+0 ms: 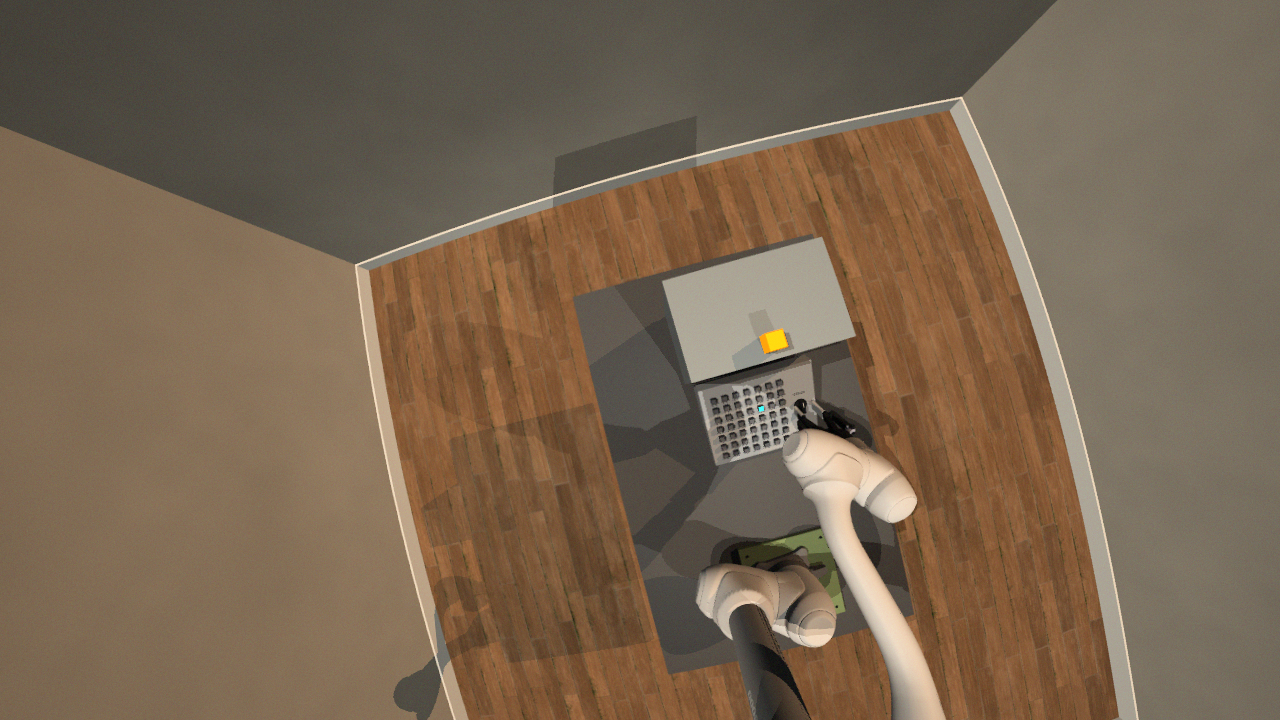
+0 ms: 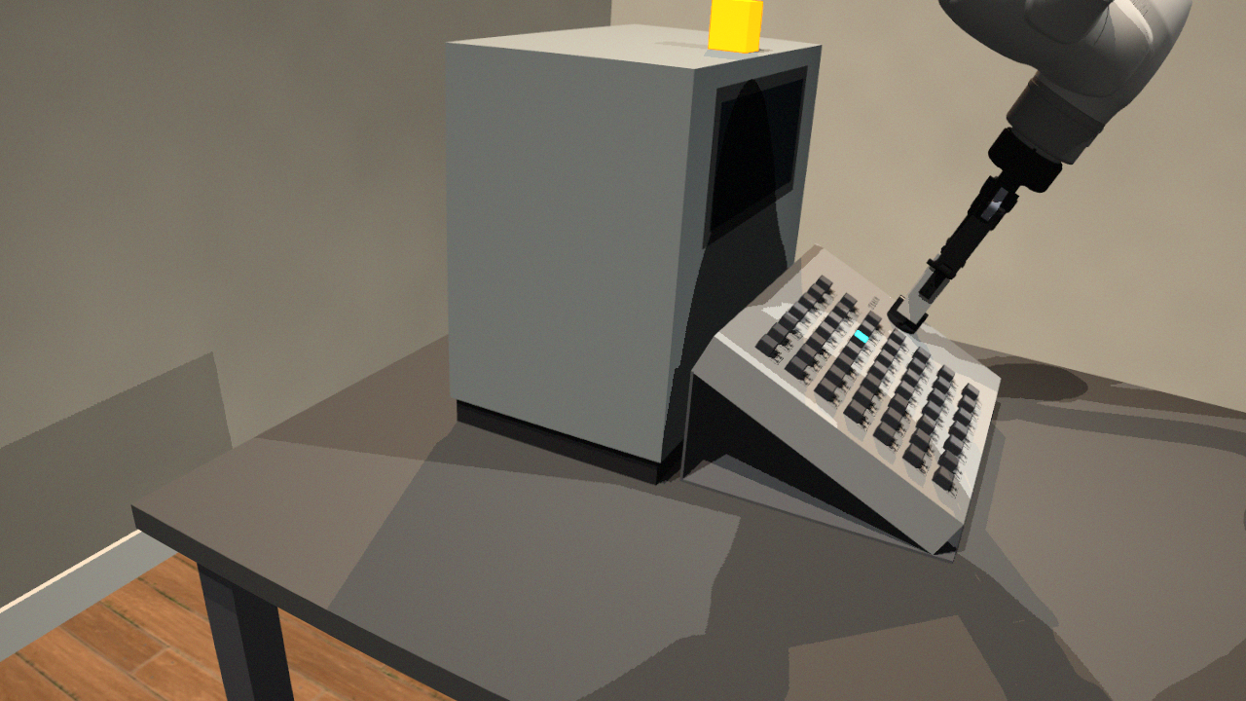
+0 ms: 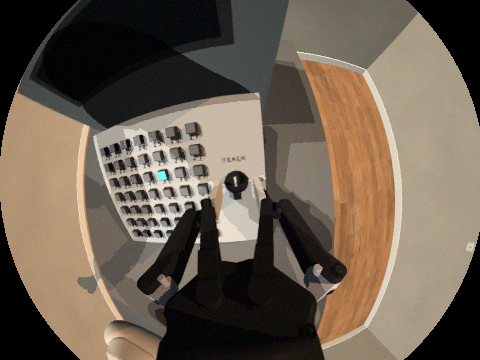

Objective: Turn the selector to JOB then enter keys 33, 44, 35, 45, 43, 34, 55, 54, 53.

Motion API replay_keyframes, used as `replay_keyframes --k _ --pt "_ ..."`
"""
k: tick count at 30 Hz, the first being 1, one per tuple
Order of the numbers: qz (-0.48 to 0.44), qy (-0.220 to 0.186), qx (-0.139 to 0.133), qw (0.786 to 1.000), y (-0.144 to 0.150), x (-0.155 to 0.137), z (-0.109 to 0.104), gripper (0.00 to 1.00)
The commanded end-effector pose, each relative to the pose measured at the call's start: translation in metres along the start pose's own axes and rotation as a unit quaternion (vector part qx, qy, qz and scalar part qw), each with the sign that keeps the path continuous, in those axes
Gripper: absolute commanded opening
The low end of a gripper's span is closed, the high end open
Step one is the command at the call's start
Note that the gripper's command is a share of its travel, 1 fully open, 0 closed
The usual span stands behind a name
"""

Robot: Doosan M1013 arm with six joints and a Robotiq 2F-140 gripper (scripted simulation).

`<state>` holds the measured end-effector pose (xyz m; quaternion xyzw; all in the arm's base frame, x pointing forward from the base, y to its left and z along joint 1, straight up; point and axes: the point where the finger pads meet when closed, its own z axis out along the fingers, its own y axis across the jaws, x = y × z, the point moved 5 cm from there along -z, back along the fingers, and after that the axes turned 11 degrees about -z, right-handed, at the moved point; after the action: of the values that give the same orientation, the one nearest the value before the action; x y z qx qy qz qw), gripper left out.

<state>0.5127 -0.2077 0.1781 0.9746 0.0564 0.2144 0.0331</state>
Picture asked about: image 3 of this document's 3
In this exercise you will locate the grey machine cabinet with sloped keypad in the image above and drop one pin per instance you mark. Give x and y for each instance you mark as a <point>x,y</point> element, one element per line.
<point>106,62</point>

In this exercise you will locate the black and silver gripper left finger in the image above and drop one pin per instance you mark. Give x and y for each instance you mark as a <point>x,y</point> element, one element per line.
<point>160,282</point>

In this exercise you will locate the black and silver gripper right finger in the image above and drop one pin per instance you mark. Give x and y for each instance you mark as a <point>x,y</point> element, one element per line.
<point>323,272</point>

